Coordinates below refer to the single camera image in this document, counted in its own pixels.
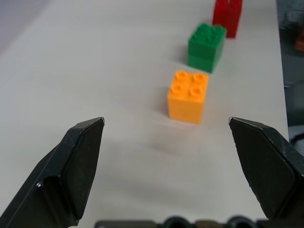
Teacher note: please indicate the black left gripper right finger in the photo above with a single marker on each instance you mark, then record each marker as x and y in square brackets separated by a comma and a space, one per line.
[268, 171]

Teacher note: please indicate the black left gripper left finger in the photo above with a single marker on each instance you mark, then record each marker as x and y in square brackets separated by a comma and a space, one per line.
[59, 175]

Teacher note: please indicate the orange toy brick cube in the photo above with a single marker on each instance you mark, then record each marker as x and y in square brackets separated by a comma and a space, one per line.
[187, 99]

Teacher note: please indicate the blurred reddish-brown object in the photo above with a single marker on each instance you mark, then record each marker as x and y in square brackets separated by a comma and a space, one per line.
[299, 41]

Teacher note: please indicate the green toy brick cube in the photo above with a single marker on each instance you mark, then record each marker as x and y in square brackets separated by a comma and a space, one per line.
[205, 48]

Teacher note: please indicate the red toy brick cube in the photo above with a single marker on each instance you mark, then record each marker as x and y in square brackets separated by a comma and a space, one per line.
[226, 16]

